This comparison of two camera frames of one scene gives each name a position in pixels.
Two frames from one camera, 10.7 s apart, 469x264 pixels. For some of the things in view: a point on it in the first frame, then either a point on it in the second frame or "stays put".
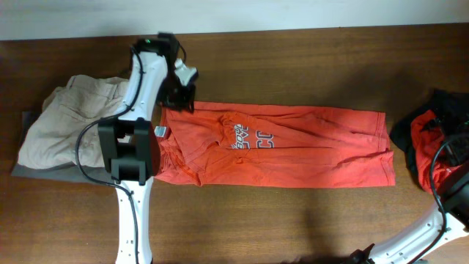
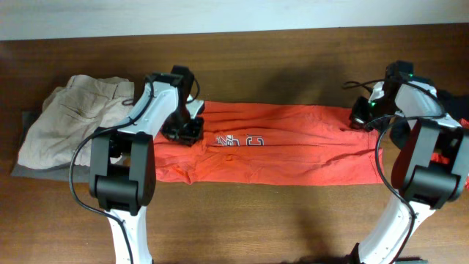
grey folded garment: (68, 173) stays put
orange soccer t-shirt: (275, 146) stays put
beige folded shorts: (51, 140) stays put
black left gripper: (181, 102) -> (188, 135)
